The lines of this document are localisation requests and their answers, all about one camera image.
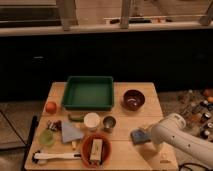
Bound white cup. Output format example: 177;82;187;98
84;113;100;131

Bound white spatula black handle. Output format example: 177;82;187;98
32;151;81;163

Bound blue folded cloth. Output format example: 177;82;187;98
61;121;84;143

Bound dark toy pieces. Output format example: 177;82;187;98
47;120;62;132

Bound green cucumber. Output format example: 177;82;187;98
68;115;84;122

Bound orange round bowl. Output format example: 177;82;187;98
80;133;112;168

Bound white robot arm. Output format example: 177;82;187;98
140;113;213;169

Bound dark red bowl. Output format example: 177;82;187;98
123;89;145;111

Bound wooden block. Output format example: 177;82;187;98
90;139;103;165

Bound orange fruit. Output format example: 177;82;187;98
45;101;57;114

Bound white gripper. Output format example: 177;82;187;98
139;124;163;153

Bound small yellow object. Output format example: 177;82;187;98
71;141;77;150

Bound green plastic tray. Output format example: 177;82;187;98
61;76;114;111

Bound blue sponge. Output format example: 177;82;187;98
130;129;150;145

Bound light green small plate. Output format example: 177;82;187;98
39;129;54;146

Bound bottle rack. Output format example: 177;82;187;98
178;90;213;140

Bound metal cup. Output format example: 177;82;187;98
103;116;116;132

